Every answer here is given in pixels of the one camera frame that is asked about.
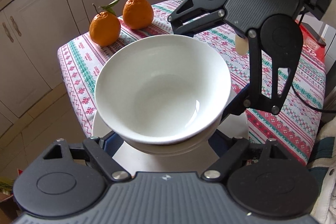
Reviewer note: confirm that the bumpy orange without leaf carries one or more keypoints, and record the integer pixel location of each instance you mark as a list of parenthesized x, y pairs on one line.
[(137, 12)]

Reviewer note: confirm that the patterned striped tablecloth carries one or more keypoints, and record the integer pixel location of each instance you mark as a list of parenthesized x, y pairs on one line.
[(288, 129)]

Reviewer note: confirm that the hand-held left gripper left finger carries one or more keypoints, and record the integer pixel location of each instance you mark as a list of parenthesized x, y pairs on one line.
[(105, 158)]

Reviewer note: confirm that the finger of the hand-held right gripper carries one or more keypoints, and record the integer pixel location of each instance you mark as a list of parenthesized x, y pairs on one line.
[(256, 77), (189, 26)]

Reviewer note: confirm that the white kitchen cabinets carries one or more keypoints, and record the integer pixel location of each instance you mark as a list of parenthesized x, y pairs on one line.
[(31, 43)]

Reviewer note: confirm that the person's cream sweater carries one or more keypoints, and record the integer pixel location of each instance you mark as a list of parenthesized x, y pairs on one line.
[(325, 161)]

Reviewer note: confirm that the red printed gift box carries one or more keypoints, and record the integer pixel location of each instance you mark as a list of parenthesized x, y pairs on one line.
[(311, 53)]

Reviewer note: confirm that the orange with green leaf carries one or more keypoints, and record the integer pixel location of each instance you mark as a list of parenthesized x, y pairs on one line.
[(105, 28)]

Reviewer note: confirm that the white bowl with pink flowers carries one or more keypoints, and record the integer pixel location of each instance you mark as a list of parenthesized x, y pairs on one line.
[(157, 87), (170, 149)]

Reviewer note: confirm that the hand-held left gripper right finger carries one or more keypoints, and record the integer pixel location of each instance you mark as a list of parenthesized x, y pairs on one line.
[(228, 158)]

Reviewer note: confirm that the person's right hand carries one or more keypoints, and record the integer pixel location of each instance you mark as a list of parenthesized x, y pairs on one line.
[(241, 45)]

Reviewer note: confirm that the black smartphone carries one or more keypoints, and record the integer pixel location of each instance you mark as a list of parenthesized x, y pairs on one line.
[(317, 37)]

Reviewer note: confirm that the white plate with fruit decal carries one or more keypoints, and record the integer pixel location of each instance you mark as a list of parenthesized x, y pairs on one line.
[(157, 163)]

